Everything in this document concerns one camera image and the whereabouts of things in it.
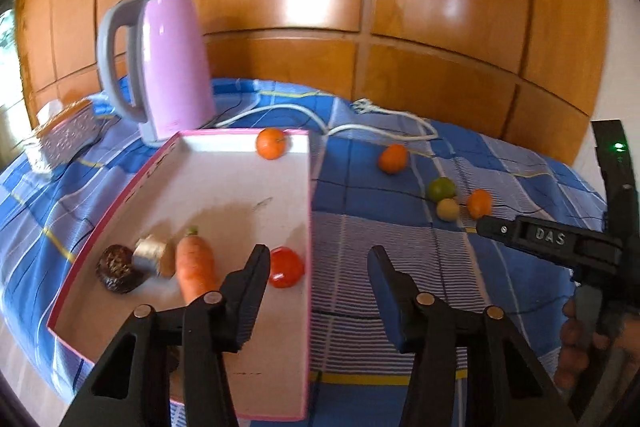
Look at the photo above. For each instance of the silver patterned box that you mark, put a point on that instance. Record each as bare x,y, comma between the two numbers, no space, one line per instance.
67,134

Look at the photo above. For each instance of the wooden wardrobe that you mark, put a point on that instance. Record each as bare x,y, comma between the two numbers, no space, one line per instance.
425,7

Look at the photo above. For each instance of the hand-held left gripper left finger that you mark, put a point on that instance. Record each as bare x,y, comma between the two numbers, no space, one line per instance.
252,292

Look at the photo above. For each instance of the blue plaid cloth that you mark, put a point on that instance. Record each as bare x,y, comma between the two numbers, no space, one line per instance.
375,227

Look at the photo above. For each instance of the small orange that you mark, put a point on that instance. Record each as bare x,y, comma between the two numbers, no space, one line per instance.
393,158
479,203

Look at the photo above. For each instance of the small pale yellow fruit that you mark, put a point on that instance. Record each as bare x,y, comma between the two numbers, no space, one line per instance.
447,210

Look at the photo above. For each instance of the clear plastic object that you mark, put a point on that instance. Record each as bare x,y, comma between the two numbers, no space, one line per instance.
36,157

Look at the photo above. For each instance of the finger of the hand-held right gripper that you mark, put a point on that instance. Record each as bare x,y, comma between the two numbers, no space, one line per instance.
545,237

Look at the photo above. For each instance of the red tomato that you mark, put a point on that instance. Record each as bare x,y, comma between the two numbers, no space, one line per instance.
287,269

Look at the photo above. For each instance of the pink shallow cardboard tray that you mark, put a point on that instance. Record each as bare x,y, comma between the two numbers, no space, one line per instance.
225,187

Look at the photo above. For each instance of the person's right hand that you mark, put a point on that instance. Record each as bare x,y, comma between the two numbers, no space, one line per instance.
572,352

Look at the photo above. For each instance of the carrot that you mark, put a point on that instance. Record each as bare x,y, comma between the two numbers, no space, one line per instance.
195,262

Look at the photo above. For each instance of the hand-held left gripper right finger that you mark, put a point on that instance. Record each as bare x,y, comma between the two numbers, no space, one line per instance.
387,302

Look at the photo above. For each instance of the dark round halved fruit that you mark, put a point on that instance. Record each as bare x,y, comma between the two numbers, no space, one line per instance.
115,269

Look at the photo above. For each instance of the green lime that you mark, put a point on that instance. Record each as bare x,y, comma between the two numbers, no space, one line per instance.
440,187

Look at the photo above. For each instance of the large orange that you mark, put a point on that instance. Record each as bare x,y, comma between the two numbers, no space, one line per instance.
271,144

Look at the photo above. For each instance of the pink electric kettle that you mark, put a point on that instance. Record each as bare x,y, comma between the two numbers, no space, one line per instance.
170,67

